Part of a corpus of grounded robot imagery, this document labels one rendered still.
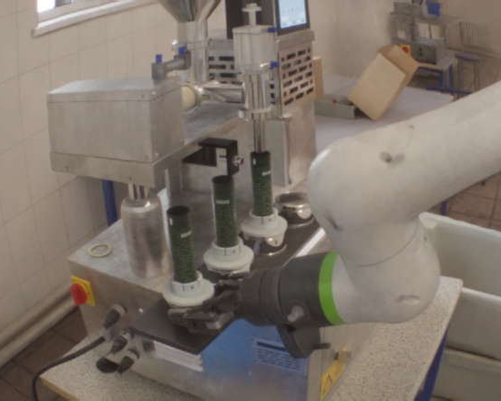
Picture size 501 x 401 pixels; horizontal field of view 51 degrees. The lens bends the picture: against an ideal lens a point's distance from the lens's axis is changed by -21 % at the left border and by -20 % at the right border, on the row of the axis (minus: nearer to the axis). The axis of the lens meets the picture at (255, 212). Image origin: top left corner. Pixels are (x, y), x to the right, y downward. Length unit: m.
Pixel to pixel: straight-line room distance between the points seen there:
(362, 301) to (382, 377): 0.52
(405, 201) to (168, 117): 0.44
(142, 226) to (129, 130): 0.16
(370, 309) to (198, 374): 0.44
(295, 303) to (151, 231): 0.33
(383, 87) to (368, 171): 2.08
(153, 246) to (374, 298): 0.44
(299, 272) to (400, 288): 0.14
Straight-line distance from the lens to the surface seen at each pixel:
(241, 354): 0.95
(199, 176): 1.29
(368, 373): 1.20
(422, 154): 0.59
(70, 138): 1.02
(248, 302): 0.77
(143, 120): 0.89
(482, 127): 0.59
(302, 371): 0.91
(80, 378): 1.24
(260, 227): 1.01
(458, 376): 1.81
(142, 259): 1.00
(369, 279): 0.65
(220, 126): 1.05
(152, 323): 0.88
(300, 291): 0.72
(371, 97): 2.69
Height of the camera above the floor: 1.52
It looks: 25 degrees down
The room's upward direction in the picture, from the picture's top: 3 degrees counter-clockwise
